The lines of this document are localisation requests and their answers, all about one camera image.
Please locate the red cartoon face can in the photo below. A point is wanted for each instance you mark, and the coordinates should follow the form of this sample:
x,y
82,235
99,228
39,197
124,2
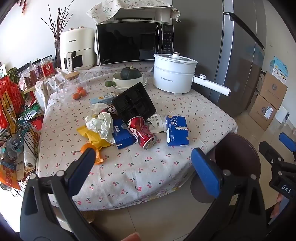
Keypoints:
x,y
112,109

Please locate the white paper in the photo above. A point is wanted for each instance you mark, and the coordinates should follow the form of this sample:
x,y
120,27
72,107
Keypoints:
x,y
101,125

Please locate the brown round stool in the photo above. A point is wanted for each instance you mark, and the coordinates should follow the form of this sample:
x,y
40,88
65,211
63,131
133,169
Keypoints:
x,y
235,155

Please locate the floral cover cloth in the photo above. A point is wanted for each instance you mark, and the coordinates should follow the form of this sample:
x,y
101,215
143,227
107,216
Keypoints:
x,y
104,9

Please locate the white kitchen appliance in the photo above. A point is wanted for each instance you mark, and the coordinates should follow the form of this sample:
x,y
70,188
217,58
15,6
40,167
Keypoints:
x,y
143,15

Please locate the cream air fryer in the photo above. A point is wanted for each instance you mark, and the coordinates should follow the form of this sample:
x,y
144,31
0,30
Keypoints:
x,y
78,46

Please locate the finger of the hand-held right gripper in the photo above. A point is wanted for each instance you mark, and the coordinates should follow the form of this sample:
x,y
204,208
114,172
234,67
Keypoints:
x,y
286,141
269,150

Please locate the orange snack packet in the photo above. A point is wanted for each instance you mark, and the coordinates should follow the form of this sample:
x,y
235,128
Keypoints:
x,y
8,176

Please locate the white plastic bag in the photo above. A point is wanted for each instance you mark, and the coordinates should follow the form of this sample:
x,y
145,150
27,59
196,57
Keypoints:
x,y
158,122

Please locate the black plastic food tray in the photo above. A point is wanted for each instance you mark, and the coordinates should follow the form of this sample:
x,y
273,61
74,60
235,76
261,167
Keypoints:
x,y
134,102

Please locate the crushed red cola can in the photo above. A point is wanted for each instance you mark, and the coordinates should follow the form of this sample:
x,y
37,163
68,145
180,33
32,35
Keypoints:
x,y
138,132

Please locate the glass teapot wooden lid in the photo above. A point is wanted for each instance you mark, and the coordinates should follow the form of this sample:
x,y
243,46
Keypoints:
x,y
69,87

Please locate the red label glass jar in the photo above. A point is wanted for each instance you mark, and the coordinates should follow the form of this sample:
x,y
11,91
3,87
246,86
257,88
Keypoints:
x,y
48,69

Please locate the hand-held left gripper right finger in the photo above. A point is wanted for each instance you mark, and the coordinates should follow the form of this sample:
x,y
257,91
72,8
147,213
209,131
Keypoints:
x,y
205,171

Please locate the white electric cooking pot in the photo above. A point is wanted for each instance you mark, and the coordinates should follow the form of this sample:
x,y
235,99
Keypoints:
x,y
171,78

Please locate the person's right hand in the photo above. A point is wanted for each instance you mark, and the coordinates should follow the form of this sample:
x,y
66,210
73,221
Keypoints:
x,y
276,206

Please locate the dark green squash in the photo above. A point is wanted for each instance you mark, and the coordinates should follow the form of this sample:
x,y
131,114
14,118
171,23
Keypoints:
x,y
130,73

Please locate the person's left hand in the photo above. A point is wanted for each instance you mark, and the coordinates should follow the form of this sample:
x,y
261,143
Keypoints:
x,y
131,236

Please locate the white plate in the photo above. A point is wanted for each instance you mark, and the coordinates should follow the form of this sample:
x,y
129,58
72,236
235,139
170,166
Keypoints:
x,y
119,91
120,88

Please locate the red packets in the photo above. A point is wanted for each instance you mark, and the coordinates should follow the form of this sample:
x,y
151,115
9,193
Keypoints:
x,y
10,104

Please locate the blue cardboard snack box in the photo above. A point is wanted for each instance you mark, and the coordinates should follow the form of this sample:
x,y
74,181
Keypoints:
x,y
122,136
177,132

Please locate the dried branches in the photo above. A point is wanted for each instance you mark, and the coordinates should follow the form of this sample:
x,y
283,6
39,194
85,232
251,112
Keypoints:
x,y
57,23

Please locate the black microwave oven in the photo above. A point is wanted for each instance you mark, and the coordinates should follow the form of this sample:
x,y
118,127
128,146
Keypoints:
x,y
129,41

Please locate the green plant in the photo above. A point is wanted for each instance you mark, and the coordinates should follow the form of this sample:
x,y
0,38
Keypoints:
x,y
11,73

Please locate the yellow wrapper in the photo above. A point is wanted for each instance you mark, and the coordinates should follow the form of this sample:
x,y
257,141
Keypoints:
x,y
92,136

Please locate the glass vase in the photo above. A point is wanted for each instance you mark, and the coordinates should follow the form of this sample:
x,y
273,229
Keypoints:
x,y
57,54

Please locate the grey refrigerator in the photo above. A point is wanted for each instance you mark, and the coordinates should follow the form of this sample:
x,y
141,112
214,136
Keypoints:
x,y
231,58

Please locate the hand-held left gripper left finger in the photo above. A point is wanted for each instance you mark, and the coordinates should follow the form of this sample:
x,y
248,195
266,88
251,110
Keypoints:
x,y
83,166

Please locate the blue and white carton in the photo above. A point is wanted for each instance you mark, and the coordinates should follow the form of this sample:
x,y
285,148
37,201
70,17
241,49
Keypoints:
x,y
278,69

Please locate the orange peel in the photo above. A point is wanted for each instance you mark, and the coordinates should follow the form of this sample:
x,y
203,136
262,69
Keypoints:
x,y
85,148

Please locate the light blue milk carton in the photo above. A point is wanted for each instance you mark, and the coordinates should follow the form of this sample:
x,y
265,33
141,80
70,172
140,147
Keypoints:
x,y
101,100

